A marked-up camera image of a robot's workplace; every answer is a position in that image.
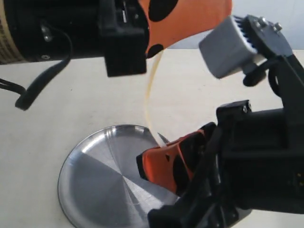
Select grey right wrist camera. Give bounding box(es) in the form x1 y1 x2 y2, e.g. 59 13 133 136
199 15 265 79

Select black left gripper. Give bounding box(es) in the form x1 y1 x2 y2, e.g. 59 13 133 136
40 0 152 77

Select black right camera bracket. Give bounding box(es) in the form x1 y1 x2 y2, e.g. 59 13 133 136
242 15 304 115

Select white backdrop cloth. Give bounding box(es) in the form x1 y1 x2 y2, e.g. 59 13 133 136
154 0 304 55

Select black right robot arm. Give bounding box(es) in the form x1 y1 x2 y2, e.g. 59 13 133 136
136 100 304 228

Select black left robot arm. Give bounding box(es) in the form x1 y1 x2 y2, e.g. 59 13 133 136
0 0 232 76

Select round stainless steel plate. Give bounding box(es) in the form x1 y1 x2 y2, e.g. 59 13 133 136
57 124 177 228

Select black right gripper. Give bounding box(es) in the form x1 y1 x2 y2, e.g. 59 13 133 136
198 100 304 228

